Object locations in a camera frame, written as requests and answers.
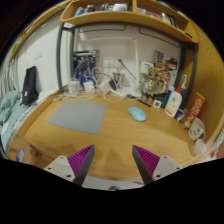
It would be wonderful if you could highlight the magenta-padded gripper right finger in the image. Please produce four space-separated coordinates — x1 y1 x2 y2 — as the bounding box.
131 144 183 186

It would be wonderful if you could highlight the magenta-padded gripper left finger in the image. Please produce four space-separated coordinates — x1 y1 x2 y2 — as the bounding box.
43 144 96 187

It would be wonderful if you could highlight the light blue computer mouse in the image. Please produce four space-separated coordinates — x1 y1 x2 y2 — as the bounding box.
127 106 148 122

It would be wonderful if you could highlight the grey mouse pad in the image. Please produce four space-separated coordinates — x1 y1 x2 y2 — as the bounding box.
47 99 108 135

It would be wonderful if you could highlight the white mug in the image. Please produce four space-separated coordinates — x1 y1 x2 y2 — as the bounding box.
187 117 207 141

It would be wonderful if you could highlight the small white desk clock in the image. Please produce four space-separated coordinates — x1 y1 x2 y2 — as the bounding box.
152 99 163 109

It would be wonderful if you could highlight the white lotion bottle red cap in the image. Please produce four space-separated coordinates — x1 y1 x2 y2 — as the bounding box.
164 87 184 118

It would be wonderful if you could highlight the dark green round container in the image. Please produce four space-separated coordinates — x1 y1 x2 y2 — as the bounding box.
156 94 171 109

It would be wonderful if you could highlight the dark spray bottle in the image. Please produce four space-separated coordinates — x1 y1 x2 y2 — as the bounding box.
178 73 188 109

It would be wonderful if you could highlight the white desk lamp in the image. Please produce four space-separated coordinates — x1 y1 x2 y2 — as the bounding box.
117 58 148 100

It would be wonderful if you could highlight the teal blanket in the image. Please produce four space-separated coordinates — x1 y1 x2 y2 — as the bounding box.
0 89 22 125

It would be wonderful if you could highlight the clear plastic container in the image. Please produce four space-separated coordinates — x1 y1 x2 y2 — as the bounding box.
68 79 83 96

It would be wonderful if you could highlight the gold robot figure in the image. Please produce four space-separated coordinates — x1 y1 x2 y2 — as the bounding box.
141 66 168 103

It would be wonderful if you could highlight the white charger block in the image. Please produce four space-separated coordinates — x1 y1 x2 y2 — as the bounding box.
83 80 96 94

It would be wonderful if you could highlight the white power strip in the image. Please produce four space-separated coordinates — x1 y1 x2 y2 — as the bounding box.
113 89 130 99

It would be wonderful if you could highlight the black bag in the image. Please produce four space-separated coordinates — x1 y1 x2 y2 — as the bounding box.
21 65 40 106

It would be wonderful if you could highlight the metal cup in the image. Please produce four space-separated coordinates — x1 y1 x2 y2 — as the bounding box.
113 72 125 88

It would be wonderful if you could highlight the colourful figure box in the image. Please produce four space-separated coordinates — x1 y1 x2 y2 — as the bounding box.
154 49 179 88

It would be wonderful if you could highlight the blue robot model kit box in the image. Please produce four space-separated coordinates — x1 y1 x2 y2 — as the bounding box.
73 49 101 84

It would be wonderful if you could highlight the wooden shelf unit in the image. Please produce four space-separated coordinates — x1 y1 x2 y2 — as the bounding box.
59 0 199 44

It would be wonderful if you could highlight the white cable tangle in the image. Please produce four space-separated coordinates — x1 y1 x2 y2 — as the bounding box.
64 66 141 104

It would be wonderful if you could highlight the white bed rail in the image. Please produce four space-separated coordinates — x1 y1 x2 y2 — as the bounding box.
0 63 18 101

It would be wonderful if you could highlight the dark grey metal shelf frame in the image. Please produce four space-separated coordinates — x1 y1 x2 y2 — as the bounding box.
55 21 199 108

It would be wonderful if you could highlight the white wall socket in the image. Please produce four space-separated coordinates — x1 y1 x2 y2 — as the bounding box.
103 56 126 69

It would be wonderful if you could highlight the wooden wall shelf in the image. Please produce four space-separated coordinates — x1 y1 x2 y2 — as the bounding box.
8 3 73 63

